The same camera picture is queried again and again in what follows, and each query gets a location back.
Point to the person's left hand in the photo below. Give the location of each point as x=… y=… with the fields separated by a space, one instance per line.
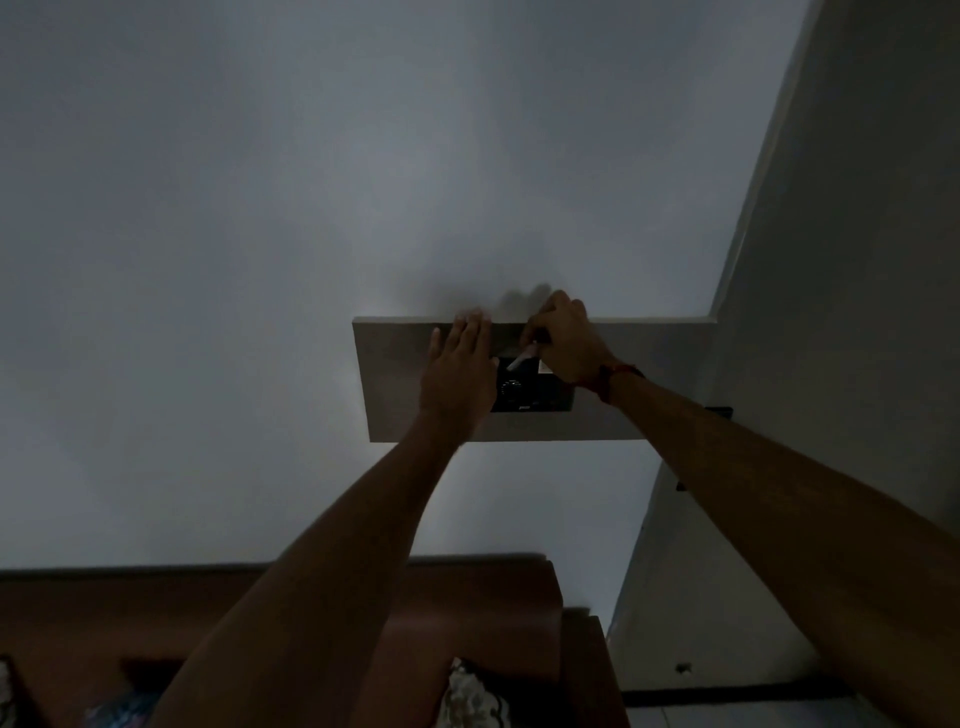
x=457 y=382

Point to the person's right hand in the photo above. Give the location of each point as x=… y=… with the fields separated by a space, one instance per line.
x=571 y=345

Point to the person's left little finger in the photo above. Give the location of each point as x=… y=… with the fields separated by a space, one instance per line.
x=434 y=346

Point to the person's right fingers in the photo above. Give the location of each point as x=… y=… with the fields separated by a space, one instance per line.
x=551 y=319

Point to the person's left thumb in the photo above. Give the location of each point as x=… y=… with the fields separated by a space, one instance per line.
x=494 y=369

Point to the person's left middle finger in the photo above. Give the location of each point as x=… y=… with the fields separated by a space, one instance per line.
x=466 y=330

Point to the small white stick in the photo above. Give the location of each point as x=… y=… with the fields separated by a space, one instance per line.
x=520 y=358

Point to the person's right forearm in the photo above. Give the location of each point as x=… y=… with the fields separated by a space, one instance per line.
x=795 y=517

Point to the person's left forearm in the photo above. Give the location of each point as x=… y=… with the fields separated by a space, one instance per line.
x=315 y=592

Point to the black panel with round knob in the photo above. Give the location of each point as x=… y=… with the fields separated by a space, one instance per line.
x=525 y=394

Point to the red thread wristband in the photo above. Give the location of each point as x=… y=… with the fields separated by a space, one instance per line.
x=609 y=376

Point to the brown wooden headboard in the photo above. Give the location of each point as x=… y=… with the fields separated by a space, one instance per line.
x=480 y=607

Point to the white patterned pillow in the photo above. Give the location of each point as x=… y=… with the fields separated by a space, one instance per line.
x=469 y=697

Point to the blue patterned cloth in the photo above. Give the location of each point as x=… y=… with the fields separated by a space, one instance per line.
x=124 y=711

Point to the white wall shelf board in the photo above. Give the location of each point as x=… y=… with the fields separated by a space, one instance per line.
x=394 y=382

